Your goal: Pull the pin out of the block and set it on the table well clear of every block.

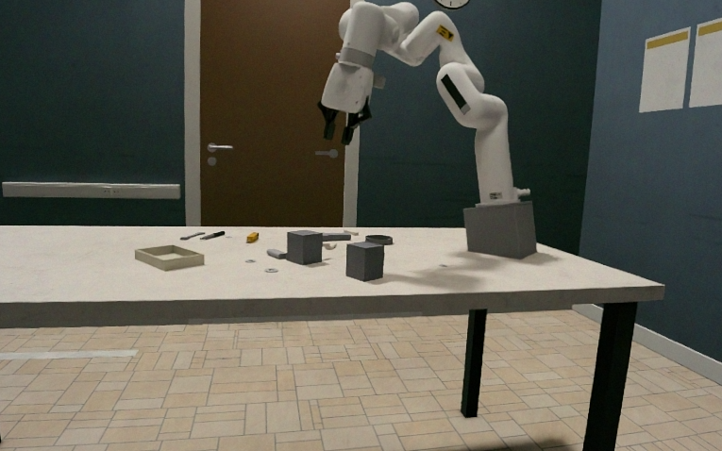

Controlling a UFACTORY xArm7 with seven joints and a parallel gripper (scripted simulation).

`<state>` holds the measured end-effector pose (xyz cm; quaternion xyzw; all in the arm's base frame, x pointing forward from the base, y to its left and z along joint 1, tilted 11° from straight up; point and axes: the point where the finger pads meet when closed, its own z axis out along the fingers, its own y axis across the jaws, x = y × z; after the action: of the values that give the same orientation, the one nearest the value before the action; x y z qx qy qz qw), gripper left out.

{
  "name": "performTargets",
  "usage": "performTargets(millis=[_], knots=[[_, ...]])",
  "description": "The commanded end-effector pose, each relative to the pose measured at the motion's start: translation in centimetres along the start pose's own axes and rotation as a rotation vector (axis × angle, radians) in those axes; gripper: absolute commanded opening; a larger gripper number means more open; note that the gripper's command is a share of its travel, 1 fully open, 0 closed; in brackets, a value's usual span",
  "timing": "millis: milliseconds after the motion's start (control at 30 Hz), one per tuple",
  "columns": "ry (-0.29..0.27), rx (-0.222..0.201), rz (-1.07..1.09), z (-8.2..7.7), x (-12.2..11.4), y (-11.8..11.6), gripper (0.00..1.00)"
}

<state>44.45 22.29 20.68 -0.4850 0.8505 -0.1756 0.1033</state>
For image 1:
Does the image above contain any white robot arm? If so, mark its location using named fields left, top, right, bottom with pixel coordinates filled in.
left=336, top=2, right=530, bottom=208

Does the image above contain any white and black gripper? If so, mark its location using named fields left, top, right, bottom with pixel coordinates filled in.
left=317, top=60, right=373, bottom=145

